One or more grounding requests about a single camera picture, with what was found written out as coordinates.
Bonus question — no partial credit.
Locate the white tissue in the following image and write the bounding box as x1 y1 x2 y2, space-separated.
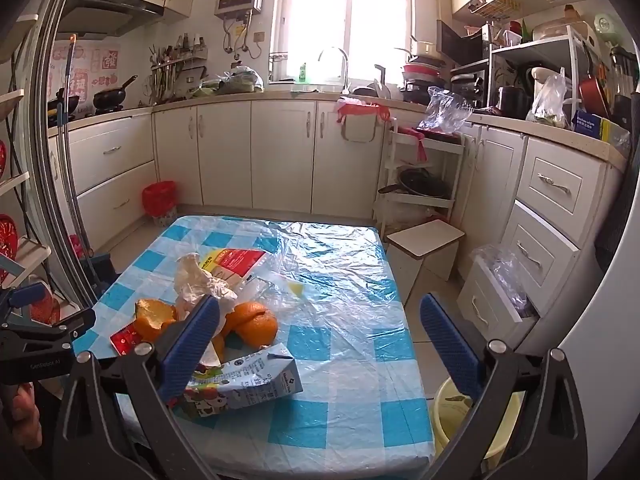
174 252 238 321

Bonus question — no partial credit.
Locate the large orange peel half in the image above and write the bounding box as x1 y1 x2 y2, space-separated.
218 301 279 349

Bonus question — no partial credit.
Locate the blue cow milk carton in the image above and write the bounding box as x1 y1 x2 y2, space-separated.
179 344 304 418

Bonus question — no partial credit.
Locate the small orange peel piece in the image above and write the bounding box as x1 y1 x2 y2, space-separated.
212 332 226 362

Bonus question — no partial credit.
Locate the red snack wrapper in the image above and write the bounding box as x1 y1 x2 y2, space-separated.
110 322 143 356

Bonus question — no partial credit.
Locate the yellow red tape package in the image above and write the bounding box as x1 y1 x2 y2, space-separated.
200 248 268 289

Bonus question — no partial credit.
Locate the clear plastic water bottle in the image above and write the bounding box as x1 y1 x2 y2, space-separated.
236 273 279 304

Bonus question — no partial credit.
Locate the yellow trash bin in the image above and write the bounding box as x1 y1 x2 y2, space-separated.
431 377 524 472

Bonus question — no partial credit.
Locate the red trash bin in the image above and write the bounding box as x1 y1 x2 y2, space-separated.
141 181 177 226

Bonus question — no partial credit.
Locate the kitchen faucet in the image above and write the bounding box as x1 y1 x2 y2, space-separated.
316 45 352 96

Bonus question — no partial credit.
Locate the person's left hand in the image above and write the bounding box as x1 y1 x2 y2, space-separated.
10 382 42 450

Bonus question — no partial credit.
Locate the white chair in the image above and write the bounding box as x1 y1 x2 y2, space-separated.
1 13 79 326

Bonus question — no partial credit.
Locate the clear plastic bag in drawer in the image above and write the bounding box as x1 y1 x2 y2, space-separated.
471 244 534 318

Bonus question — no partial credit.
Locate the blue dustpan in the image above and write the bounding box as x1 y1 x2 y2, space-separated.
80 254 119 297

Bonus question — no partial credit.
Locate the small white stool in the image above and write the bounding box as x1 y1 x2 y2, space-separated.
386 220 464 304

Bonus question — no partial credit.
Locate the blue checkered plastic tablecloth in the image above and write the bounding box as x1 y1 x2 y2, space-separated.
74 216 435 479

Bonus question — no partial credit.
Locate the white refrigerator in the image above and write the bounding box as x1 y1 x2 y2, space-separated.
560 190 639 479

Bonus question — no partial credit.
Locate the white shelf rack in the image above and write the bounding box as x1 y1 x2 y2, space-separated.
373 117 464 234

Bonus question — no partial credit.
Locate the black pan on rack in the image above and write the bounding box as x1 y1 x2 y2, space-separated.
378 167 450 200

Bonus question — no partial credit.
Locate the clear plastic bag on rack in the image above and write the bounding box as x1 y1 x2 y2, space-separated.
418 86 473 134

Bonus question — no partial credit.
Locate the black wok on stove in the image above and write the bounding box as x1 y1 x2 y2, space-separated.
92 75 138 110

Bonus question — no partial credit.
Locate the white plastic bag on counter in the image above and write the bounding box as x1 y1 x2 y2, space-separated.
526 67 568 129

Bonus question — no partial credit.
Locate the blue box on counter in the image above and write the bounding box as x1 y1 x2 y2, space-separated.
572 110 631 157

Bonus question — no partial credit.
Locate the red bag on cabinet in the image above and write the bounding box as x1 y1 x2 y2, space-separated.
334 96 392 124

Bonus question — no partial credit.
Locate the red pot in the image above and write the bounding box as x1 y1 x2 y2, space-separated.
579 75 610 118

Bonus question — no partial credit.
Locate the range hood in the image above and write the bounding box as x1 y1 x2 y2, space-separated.
55 0 164 40

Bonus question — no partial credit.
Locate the mop handle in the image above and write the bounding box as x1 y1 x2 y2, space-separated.
58 34 100 287

